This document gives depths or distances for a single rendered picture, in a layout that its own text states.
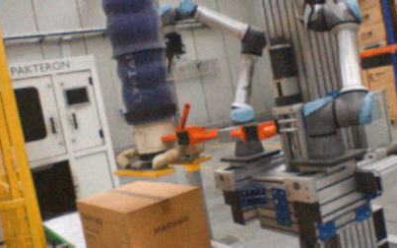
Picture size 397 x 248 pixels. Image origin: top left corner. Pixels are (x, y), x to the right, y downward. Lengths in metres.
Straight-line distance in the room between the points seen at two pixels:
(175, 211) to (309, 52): 0.94
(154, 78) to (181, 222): 0.69
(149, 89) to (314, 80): 0.74
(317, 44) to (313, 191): 0.71
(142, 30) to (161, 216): 0.81
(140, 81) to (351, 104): 0.83
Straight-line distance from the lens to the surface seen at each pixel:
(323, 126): 1.74
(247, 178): 2.09
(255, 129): 1.33
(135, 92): 1.73
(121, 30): 1.74
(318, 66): 2.00
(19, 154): 2.42
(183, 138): 1.60
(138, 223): 1.88
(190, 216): 2.03
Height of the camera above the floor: 1.38
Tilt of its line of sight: 3 degrees down
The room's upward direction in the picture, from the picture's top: 11 degrees counter-clockwise
